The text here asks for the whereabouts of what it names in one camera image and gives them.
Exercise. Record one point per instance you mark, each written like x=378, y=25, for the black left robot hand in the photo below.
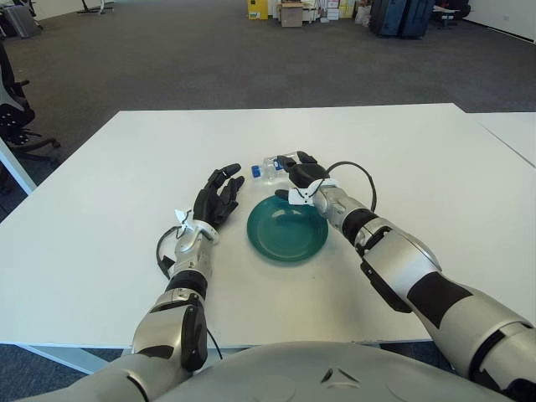
x=213, y=201

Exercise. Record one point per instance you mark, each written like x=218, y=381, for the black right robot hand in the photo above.
x=307, y=173

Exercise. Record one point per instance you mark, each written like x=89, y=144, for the clear bottle with blue cap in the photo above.
x=268, y=171

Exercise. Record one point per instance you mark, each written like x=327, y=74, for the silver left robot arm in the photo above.
x=159, y=326

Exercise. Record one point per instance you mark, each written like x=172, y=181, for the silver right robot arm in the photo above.
x=402, y=268

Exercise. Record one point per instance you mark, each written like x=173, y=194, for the green round plate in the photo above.
x=285, y=238

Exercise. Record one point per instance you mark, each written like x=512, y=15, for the brown cardboard box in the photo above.
x=291, y=16

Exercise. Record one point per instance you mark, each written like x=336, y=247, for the white plastic bag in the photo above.
x=362, y=16

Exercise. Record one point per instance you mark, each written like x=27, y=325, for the stack of white boxes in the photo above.
x=335, y=8

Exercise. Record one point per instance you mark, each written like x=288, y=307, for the yellow box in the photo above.
x=256, y=9

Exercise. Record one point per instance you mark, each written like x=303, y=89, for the black and blue suitcase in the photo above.
x=385, y=19

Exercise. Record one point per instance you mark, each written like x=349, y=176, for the grey robot torso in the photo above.
x=293, y=372

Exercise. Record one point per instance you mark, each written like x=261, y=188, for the background desk with chair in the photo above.
x=450, y=12

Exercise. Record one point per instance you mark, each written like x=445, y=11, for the black office chair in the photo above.
x=12, y=121

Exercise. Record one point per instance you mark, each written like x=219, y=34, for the background desk legs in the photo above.
x=94, y=6

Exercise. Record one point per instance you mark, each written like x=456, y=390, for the grey metal cabinet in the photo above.
x=21, y=21

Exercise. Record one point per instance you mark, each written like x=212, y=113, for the white side desk frame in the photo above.
x=17, y=167

